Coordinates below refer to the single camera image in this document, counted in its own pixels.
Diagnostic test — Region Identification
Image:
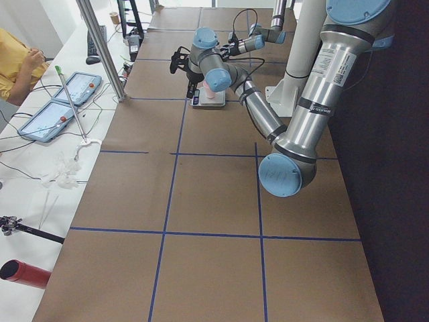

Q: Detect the red cylinder bottle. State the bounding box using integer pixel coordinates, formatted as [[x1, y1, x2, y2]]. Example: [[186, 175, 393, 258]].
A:
[[1, 260, 51, 289]]

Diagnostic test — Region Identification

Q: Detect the crumpled white plastic wrap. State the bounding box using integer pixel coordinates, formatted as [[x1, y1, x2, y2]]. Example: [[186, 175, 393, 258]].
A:
[[41, 152, 81, 189]]

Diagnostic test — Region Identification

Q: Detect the black power brick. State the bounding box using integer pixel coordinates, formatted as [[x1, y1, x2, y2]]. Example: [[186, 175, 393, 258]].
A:
[[128, 34, 140, 62]]

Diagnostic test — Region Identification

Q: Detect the black camera tripod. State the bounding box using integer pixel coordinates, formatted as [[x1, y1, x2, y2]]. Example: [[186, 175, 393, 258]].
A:
[[1, 216, 65, 244]]

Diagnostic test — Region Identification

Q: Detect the black keyboard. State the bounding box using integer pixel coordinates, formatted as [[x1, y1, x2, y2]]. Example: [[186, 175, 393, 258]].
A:
[[86, 25, 107, 57]]

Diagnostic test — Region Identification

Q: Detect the long metal reacher stick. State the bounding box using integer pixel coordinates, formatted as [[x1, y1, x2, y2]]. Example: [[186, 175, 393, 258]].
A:
[[55, 65, 102, 161]]

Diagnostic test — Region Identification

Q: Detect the paper coffee cup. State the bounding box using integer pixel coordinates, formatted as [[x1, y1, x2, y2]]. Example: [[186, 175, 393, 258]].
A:
[[109, 11, 121, 25]]

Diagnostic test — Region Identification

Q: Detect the aluminium frame post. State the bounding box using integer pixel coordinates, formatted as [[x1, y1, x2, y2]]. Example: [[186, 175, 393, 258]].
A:
[[76, 0, 126, 102]]

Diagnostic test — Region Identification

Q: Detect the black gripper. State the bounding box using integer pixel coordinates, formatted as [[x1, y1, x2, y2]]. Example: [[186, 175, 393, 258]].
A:
[[186, 66, 203, 98], [219, 42, 241, 60]]

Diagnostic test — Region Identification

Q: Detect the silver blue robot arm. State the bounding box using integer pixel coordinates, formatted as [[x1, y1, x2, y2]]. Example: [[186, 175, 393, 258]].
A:
[[184, 1, 397, 197], [220, 1, 287, 60]]

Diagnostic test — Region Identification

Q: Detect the person in yellow shirt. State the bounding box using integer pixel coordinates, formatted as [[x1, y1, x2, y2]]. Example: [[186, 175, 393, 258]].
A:
[[1, 28, 49, 106]]

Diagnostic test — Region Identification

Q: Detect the black computer mouse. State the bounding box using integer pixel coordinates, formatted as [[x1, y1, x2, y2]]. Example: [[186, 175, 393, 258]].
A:
[[85, 56, 101, 65]]

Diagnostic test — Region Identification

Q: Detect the near blue teach pendant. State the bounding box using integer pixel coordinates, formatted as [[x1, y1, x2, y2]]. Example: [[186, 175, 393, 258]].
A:
[[17, 101, 77, 143]]

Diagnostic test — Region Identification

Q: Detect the silver digital kitchen scale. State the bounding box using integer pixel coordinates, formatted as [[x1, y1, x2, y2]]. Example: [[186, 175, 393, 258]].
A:
[[190, 87, 226, 109]]

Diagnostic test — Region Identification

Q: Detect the pink paper cup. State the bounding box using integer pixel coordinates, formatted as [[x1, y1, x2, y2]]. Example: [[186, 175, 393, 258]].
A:
[[203, 80, 216, 99]]

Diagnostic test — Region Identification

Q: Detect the black camera cable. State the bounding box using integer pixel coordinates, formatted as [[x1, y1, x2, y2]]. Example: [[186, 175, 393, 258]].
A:
[[221, 57, 265, 135], [232, 9, 259, 38]]

